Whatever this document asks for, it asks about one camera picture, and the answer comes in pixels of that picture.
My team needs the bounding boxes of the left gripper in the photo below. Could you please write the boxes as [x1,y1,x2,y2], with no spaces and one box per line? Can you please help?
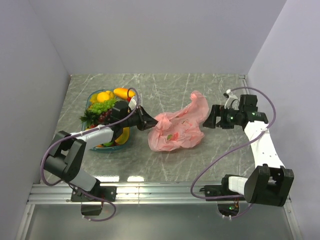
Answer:
[121,105,161,131]

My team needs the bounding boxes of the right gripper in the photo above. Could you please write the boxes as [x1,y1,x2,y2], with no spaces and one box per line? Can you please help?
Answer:
[202,104,241,130]

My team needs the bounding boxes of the pink plastic bag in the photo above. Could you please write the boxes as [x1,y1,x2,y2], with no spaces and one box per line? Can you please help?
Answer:
[148,90,209,152]

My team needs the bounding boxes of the orange mango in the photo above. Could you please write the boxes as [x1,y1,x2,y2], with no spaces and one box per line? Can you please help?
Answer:
[113,88,136,100]
[115,127,130,145]

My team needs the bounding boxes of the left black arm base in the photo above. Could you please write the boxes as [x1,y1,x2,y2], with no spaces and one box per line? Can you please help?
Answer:
[70,186,117,217]

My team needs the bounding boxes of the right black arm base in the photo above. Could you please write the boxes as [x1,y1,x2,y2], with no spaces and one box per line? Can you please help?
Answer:
[199,185,252,220]

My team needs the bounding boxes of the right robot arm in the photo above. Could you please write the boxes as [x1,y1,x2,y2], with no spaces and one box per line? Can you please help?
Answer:
[202,90,294,207]

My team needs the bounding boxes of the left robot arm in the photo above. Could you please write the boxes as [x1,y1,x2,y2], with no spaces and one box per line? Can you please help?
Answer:
[40,100,158,201]

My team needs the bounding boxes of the orange mango at tray bottom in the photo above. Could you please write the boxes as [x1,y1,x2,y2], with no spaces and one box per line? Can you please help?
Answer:
[115,127,130,145]

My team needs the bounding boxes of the purple grape bunch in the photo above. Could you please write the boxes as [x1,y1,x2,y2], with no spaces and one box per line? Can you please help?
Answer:
[97,109,112,125]

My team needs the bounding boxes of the green grape bunch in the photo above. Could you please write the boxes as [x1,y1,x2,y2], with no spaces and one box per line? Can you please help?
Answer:
[88,98,119,115]

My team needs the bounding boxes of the teal plastic fruit tray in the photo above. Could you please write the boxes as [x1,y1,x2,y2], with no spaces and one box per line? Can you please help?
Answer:
[85,89,131,153]

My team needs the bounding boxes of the yellow orange fruit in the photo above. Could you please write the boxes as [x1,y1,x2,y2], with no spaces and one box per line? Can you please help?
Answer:
[96,91,111,103]

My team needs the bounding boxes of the green pineapple crown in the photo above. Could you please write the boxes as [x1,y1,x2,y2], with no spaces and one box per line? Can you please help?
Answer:
[79,109,100,126]

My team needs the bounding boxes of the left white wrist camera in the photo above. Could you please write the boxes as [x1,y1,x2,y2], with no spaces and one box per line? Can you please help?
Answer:
[127,96,137,111]

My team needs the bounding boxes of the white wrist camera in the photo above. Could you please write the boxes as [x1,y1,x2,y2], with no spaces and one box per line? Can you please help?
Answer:
[223,89,240,110]
[127,96,137,111]

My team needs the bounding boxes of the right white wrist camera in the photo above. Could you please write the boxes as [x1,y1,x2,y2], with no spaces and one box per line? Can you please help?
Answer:
[223,89,240,110]

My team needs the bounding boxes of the aluminium mounting rail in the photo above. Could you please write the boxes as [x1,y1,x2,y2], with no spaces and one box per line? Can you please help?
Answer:
[26,181,292,205]

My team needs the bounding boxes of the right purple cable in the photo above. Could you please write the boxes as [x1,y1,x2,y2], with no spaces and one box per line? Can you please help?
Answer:
[190,87,277,219]

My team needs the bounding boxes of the purple cable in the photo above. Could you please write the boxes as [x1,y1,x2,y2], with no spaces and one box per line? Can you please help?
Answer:
[40,87,141,223]
[190,87,277,219]

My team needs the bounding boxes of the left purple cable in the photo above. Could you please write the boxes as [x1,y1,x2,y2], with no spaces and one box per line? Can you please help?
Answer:
[40,87,141,223]

